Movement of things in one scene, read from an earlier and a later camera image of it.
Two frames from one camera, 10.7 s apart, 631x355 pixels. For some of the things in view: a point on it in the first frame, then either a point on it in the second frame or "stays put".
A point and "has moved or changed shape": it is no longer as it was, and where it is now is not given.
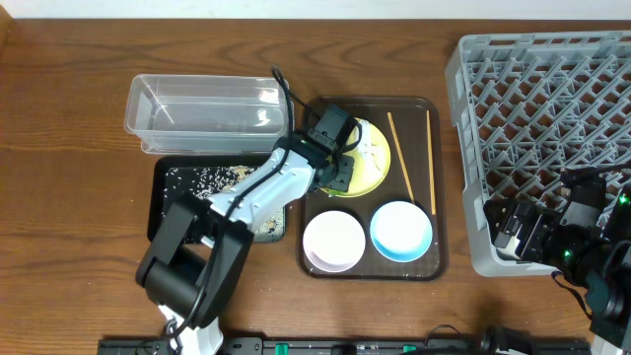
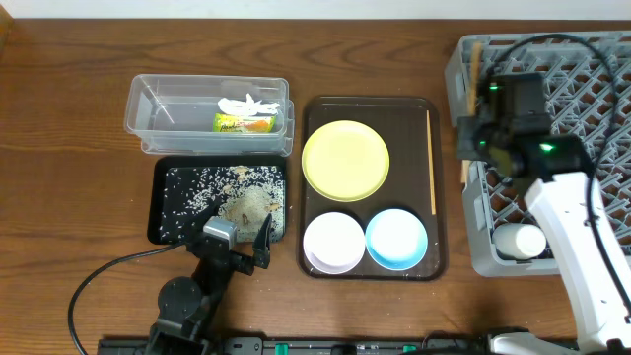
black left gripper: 340,174 to 239,261
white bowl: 334,241 stays put
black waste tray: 201,177 stays put
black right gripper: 513,227 to 469,136
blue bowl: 401,231 has moved or changed shape
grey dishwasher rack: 532,105 stays put
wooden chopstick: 433,203 stays put
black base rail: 355,346 stays put
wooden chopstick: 400,154 to 475,67
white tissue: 373,154 to 246,106
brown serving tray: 414,128 stays put
